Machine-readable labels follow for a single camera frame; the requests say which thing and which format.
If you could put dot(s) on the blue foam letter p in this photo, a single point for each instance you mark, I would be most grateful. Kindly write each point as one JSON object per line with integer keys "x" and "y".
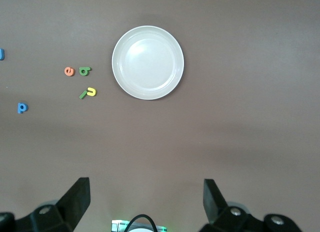
{"x": 19, "y": 108}

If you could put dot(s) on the blue foam letter g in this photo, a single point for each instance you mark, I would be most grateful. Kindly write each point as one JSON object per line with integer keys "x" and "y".
{"x": 2, "y": 55}

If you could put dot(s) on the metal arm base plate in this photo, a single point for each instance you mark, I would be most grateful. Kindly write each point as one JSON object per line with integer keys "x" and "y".
{"x": 117, "y": 225}

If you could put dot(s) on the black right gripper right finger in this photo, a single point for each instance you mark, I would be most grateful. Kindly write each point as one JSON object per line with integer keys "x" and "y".
{"x": 217, "y": 209}

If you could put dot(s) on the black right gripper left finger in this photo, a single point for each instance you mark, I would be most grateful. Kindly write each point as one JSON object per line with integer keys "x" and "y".
{"x": 70, "y": 207}

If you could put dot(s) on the orange foam letter e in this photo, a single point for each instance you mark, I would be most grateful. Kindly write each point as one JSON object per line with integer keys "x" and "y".
{"x": 66, "y": 71}

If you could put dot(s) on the beige plate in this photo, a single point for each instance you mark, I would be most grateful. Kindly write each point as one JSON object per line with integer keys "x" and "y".
{"x": 147, "y": 62}

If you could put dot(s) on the brown table cover sheet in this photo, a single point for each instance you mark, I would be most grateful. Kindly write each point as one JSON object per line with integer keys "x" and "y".
{"x": 250, "y": 141}

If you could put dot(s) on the yellow foam letter u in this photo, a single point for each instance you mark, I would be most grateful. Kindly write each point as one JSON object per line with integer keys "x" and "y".
{"x": 94, "y": 91}

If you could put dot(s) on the green foam letter l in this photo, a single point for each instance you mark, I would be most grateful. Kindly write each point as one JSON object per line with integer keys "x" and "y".
{"x": 83, "y": 94}

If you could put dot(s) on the green foam letter a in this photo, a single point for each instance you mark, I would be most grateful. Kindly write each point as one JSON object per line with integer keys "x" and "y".
{"x": 89, "y": 69}

